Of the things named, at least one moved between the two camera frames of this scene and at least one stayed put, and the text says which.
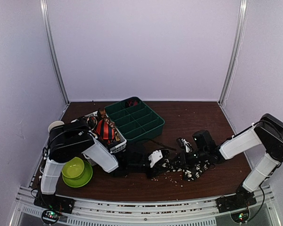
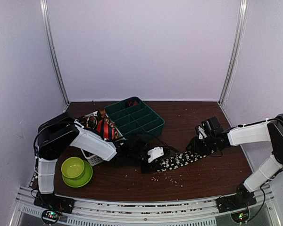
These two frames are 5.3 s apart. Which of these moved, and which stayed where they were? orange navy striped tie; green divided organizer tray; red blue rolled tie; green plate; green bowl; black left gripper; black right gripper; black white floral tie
Moved: black right gripper; black white floral tie; black left gripper
Stayed: green divided organizer tray; red blue rolled tie; green plate; green bowl; orange navy striped tie
